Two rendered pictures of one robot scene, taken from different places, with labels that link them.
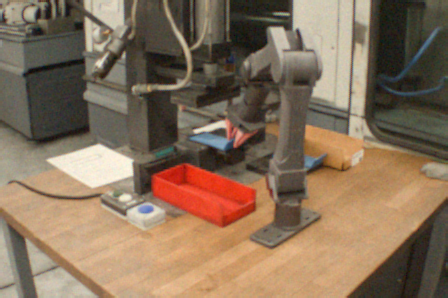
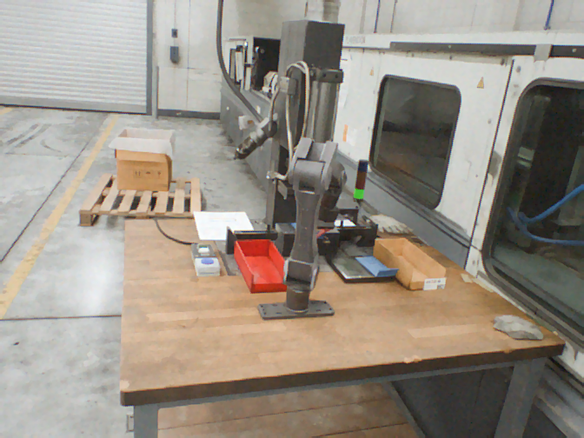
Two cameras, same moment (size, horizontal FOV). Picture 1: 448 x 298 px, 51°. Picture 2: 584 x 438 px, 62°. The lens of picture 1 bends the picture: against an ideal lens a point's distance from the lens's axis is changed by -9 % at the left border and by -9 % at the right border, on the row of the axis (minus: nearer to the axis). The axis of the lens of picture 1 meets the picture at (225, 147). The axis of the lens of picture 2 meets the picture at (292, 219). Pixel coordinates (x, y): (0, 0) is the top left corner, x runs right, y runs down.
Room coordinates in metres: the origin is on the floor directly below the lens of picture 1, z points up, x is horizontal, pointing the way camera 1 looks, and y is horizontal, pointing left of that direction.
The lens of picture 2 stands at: (0.00, -0.66, 1.56)
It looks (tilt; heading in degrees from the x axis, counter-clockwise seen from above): 19 degrees down; 28
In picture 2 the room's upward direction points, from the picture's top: 6 degrees clockwise
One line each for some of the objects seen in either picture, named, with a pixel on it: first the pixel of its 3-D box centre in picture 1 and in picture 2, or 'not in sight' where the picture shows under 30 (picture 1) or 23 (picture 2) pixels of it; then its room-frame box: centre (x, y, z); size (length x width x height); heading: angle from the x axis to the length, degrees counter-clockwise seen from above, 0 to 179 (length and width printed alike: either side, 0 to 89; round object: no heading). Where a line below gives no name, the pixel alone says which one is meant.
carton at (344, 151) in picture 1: (320, 146); (408, 263); (1.51, -0.30, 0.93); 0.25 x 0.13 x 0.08; 47
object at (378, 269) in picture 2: (299, 155); (376, 263); (1.42, -0.22, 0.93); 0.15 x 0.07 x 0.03; 51
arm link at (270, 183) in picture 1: (286, 185); (300, 274); (1.05, -0.14, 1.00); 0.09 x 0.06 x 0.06; 103
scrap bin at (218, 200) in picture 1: (202, 193); (261, 264); (1.17, 0.06, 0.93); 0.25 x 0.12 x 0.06; 47
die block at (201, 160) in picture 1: (210, 153); (306, 240); (1.43, 0.04, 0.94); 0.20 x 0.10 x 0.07; 137
